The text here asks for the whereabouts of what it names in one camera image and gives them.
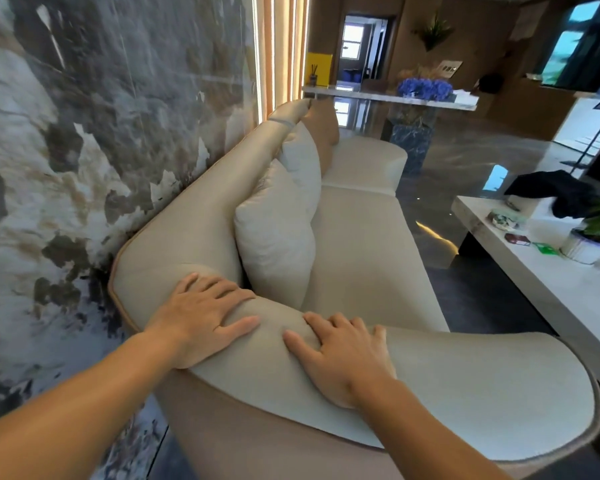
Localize person's left hand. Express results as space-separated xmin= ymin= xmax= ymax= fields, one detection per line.
xmin=144 ymin=273 xmax=261 ymax=370

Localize person's right hand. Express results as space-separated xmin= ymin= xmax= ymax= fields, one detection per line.
xmin=282 ymin=311 xmax=399 ymax=410

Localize person's left forearm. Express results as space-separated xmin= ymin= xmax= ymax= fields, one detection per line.
xmin=0 ymin=329 xmax=177 ymax=480

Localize person's right forearm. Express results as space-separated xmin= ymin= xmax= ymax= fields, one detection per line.
xmin=354 ymin=374 xmax=513 ymax=480

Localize large white cushion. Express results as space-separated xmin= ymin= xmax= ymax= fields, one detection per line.
xmin=233 ymin=159 xmax=317 ymax=310

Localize beige fabric sofa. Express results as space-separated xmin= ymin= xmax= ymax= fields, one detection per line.
xmin=107 ymin=97 xmax=600 ymax=480

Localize small white cushion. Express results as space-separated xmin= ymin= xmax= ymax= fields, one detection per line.
xmin=278 ymin=121 xmax=323 ymax=220

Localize green and white packet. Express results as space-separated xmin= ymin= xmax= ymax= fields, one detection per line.
xmin=486 ymin=209 xmax=527 ymax=232

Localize white stone coffee table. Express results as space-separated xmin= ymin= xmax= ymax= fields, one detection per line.
xmin=451 ymin=195 xmax=600 ymax=403

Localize tan cushion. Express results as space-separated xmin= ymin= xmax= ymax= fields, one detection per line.
xmin=301 ymin=98 xmax=340 ymax=178

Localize black cloth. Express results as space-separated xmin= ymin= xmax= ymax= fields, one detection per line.
xmin=503 ymin=169 xmax=600 ymax=219

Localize white marble console table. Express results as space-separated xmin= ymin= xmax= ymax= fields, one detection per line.
xmin=301 ymin=85 xmax=479 ymax=176

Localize green plant in white pot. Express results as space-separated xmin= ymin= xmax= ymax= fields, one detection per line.
xmin=560 ymin=192 xmax=600 ymax=266

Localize yellow panel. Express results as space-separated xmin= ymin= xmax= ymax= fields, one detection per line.
xmin=305 ymin=52 xmax=334 ymax=87

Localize blue flower bouquet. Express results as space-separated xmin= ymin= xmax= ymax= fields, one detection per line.
xmin=396 ymin=77 xmax=455 ymax=102

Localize brown wooden counter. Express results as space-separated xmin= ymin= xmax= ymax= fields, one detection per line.
xmin=486 ymin=76 xmax=597 ymax=141

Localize black floor stand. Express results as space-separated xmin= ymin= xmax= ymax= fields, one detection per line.
xmin=560 ymin=86 xmax=600 ymax=171

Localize large window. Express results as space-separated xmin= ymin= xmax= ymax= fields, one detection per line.
xmin=539 ymin=0 xmax=600 ymax=88

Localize lit vertical wall slats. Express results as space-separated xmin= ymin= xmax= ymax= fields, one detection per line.
xmin=251 ymin=0 xmax=312 ymax=121

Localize green wall plant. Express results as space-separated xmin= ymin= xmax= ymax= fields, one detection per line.
xmin=414 ymin=12 xmax=456 ymax=52

